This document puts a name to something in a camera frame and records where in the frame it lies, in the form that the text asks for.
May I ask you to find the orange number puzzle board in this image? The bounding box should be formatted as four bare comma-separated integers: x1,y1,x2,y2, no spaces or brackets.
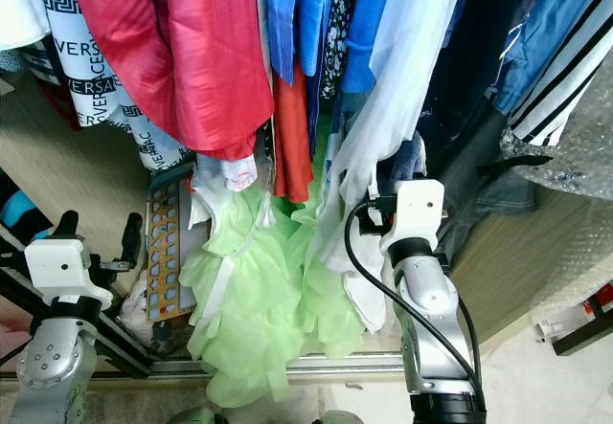
147,170,197,324

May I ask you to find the blue black striped cloth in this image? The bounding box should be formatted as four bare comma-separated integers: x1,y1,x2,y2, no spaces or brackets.
0,190,54,243

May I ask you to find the light wooden wardrobe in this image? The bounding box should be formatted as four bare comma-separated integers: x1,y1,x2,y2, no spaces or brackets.
0,70,613,387

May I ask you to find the orange-red hanging garment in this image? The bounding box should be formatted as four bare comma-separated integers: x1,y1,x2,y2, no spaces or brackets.
270,60,315,205

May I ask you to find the dark grey folded garment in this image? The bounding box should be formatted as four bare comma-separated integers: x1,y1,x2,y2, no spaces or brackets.
445,167,537,229

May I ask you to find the light green tulle dress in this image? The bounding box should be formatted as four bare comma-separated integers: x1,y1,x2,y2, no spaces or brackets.
177,170,370,411

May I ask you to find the black hanging garment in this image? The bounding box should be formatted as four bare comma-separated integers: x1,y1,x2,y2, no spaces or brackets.
417,0,561,243

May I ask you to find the white sheer hanging garment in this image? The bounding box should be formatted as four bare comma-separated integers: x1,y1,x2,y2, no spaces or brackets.
321,0,470,334

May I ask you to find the white Versace print shirt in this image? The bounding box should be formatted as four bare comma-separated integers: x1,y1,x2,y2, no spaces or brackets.
34,0,197,171

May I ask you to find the black white floral dress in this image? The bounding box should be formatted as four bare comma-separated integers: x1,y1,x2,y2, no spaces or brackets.
321,0,360,101

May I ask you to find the royal blue hanging garment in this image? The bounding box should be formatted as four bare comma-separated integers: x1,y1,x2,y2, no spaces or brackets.
338,0,403,96

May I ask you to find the red hanging garment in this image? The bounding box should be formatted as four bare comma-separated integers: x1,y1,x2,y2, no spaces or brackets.
65,0,277,162

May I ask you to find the silver right robot leg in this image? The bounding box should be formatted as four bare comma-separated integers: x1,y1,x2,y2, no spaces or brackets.
321,411,365,424

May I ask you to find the silver bubble wrap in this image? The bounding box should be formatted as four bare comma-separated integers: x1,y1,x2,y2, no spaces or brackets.
498,79,613,200

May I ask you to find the white red plastic item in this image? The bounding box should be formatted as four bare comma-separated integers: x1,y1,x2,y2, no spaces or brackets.
534,285,613,344

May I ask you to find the blue striped hanging shirt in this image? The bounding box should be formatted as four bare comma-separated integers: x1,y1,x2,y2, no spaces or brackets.
263,0,336,88

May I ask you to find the black white striped garment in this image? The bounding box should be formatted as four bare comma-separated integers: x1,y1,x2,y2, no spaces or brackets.
503,0,613,147

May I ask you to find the black metal bar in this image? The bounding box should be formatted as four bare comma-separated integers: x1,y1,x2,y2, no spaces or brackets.
551,314,613,356

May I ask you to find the blue denim garment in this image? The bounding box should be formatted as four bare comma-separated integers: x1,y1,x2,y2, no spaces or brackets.
488,0,613,114

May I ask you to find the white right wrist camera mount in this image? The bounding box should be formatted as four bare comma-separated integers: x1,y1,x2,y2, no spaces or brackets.
378,180,447,257

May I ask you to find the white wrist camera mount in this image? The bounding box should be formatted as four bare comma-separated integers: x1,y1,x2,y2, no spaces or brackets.
378,180,447,257
23,237,113,312

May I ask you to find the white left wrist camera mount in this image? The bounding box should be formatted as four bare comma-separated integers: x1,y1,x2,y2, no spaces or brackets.
23,237,113,312

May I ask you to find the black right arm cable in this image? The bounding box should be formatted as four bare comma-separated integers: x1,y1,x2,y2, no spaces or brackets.
342,201,488,415

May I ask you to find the metal wardrobe door rail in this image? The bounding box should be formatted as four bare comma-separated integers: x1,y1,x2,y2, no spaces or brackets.
96,352,408,387

